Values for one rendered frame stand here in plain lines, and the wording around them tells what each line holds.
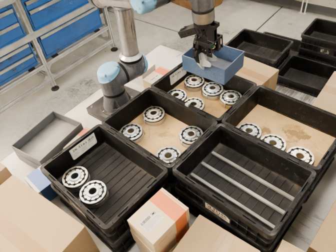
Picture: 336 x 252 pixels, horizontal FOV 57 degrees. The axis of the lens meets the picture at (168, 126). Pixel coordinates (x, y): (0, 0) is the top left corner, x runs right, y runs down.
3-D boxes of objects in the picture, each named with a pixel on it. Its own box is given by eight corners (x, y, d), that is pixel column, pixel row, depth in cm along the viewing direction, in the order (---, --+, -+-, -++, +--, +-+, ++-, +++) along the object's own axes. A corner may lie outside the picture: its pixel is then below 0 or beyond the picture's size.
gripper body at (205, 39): (211, 60, 109) (209, 30, 100) (191, 53, 114) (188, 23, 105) (223, 48, 113) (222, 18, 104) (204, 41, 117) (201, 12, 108)
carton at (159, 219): (156, 255, 97) (153, 244, 92) (131, 231, 104) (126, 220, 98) (189, 219, 105) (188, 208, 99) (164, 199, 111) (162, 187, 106)
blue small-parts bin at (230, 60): (182, 69, 129) (181, 55, 124) (202, 52, 137) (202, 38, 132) (224, 85, 119) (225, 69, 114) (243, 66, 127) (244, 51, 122)
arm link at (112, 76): (97, 90, 161) (90, 67, 152) (118, 78, 167) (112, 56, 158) (110, 99, 154) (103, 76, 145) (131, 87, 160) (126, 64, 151)
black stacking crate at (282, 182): (173, 188, 119) (170, 170, 111) (219, 142, 133) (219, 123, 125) (267, 254, 98) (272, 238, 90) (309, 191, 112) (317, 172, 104)
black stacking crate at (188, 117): (106, 141, 140) (100, 123, 131) (152, 105, 154) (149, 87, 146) (172, 187, 119) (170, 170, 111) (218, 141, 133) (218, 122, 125)
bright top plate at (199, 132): (174, 135, 132) (174, 134, 131) (191, 123, 136) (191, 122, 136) (191, 148, 126) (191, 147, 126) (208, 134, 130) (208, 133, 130)
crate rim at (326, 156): (219, 126, 126) (219, 121, 125) (258, 88, 141) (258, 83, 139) (316, 175, 105) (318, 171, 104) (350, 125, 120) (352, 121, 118)
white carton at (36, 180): (45, 205, 132) (37, 193, 126) (32, 189, 138) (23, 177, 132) (84, 175, 141) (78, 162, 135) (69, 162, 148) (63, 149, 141)
